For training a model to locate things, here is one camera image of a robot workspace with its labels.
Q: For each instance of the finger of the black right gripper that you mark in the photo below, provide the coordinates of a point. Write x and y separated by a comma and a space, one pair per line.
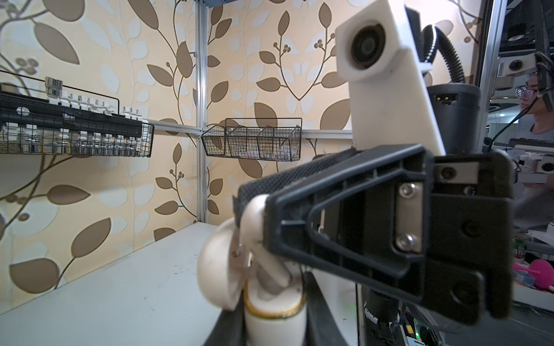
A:
278, 181

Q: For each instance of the wire basket with socket set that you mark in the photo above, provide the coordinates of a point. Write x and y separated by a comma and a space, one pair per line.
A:
32, 140

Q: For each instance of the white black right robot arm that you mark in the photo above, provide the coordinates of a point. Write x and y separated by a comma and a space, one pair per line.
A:
455, 106

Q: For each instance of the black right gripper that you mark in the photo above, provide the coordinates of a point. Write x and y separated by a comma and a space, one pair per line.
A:
366, 219

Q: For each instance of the empty black wire basket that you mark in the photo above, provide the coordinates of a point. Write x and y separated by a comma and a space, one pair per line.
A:
266, 139

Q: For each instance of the person at teleoperation desk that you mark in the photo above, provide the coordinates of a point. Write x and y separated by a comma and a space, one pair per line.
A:
533, 204

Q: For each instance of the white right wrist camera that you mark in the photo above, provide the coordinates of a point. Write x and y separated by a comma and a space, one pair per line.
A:
376, 54

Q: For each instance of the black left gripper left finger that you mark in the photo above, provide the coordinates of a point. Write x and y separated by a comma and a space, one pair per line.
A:
230, 329

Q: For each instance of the black socket set rail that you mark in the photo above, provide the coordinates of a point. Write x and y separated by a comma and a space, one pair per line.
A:
26, 110

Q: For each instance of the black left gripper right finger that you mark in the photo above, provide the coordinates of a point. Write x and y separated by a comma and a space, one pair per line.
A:
321, 329

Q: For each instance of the white tray with toys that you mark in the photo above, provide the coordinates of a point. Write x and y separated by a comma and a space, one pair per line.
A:
533, 270

